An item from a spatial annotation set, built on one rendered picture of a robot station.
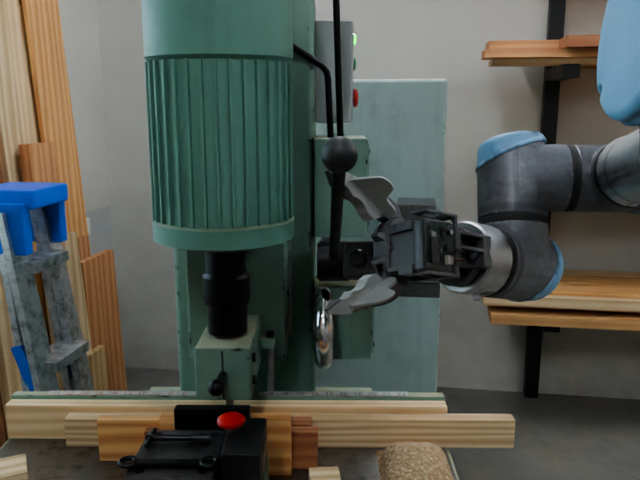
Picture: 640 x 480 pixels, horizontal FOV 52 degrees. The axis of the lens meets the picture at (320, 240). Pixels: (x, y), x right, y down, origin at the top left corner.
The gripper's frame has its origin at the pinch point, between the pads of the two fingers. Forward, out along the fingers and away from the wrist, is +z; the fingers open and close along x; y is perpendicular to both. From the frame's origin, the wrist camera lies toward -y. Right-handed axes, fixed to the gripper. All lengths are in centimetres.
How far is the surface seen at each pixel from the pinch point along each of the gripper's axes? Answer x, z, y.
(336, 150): -6.4, 5.3, 8.9
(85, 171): -74, -59, -244
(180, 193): -6.1, 9.5, -13.3
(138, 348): 5, -104, -277
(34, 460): 25.1, 15.3, -39.1
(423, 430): 21.3, -25.0, -8.7
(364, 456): 24.6, -18.1, -12.9
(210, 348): 10.9, 1.3, -19.6
